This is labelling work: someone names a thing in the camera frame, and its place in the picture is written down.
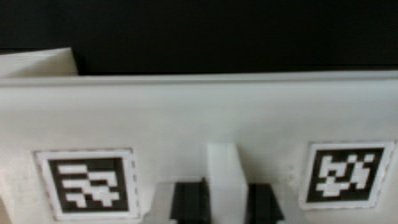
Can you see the white door panel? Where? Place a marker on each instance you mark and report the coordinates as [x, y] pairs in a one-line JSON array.
[[110, 136]]

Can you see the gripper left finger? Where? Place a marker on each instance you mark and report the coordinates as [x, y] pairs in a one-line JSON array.
[[191, 203]]

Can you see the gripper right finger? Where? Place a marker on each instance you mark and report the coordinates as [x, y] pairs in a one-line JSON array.
[[264, 212]]

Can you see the white cabinet body box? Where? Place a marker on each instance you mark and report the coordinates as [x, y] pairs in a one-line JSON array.
[[46, 63]]

